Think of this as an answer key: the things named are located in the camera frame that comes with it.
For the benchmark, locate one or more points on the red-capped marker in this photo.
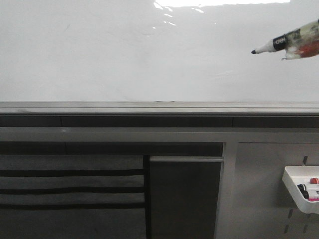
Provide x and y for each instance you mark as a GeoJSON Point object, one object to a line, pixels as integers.
{"type": "Point", "coordinates": [314, 180]}

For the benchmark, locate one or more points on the white whiteboard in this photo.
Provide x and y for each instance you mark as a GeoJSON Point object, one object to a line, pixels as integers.
{"type": "Point", "coordinates": [154, 56]}

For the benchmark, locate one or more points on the dark grey cabinet panel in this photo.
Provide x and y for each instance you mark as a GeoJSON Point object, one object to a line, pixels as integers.
{"type": "Point", "coordinates": [184, 196]}

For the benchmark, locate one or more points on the white plastic marker tray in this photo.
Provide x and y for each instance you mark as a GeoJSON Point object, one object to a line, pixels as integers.
{"type": "Point", "coordinates": [294, 175]}

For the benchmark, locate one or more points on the black-tipped white marker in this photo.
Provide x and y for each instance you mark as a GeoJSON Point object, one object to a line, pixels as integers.
{"type": "Point", "coordinates": [302, 42]}

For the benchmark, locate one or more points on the grey pegboard panel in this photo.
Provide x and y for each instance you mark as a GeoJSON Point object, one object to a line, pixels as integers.
{"type": "Point", "coordinates": [254, 202]}

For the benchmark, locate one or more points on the grey fabric pocket organizer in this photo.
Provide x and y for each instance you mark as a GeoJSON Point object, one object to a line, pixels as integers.
{"type": "Point", "coordinates": [74, 197]}

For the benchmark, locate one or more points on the pink-capped marker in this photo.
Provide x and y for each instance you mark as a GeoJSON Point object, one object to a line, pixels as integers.
{"type": "Point", "coordinates": [311, 195]}

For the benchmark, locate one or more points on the black-capped marker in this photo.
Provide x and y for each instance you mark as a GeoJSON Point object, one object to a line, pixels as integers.
{"type": "Point", "coordinates": [308, 187]}

